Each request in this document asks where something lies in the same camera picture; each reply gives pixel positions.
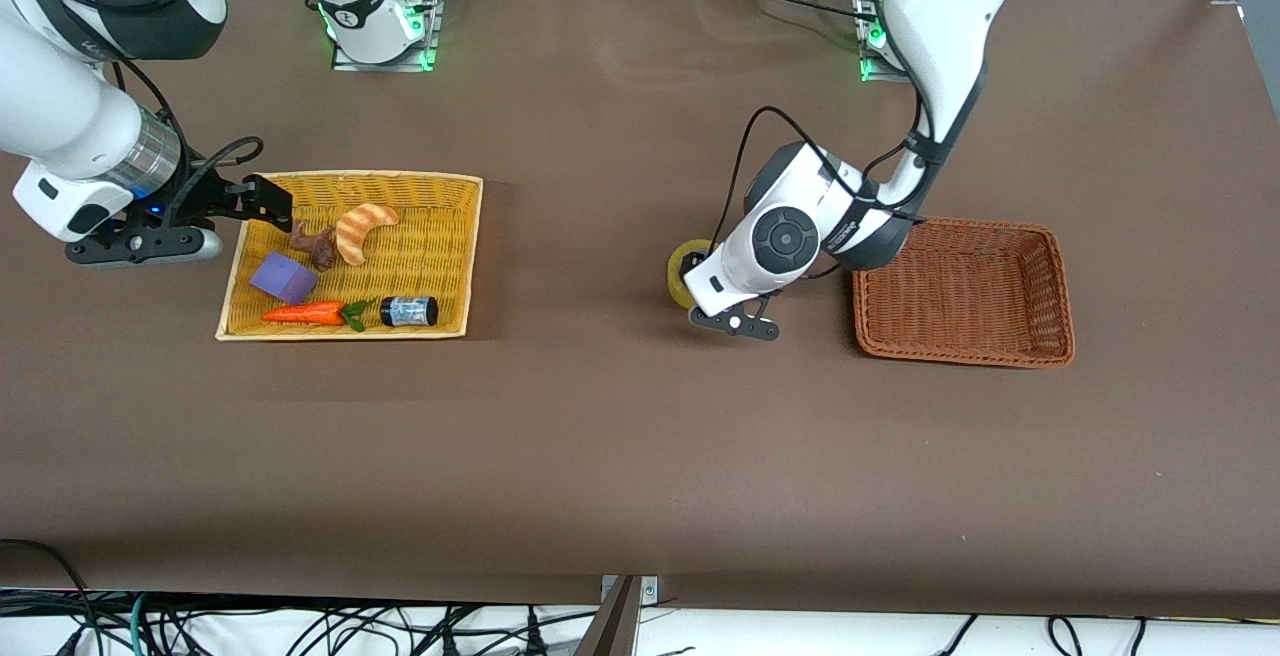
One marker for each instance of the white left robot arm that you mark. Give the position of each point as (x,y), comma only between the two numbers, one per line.
(790,236)

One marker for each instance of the dark grey support strut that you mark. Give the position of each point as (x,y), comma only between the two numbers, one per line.
(612,631)

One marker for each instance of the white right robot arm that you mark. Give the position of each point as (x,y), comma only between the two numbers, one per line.
(60,126)

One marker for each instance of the clear yellowish tape roll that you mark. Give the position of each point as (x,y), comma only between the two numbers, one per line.
(677,281)

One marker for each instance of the yellow wicker basket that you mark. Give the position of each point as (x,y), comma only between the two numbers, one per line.
(440,236)

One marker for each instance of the metal table edge bracket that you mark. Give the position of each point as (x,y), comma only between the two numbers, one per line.
(650,588)

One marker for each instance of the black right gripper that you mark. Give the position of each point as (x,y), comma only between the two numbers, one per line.
(208,194)

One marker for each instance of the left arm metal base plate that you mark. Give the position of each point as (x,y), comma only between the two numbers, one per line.
(868,71)

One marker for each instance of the orange toy carrot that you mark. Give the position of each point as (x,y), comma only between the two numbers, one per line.
(300,314)

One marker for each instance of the brown toy figure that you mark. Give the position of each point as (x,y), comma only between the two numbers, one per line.
(322,249)

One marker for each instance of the purple foam block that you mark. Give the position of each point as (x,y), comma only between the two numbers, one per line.
(282,278)

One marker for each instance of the toy croissant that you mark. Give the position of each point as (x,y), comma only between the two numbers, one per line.
(352,231)

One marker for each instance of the brown wicker basket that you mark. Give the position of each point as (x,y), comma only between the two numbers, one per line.
(960,296)

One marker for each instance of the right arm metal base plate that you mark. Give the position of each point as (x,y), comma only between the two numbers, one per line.
(428,36)

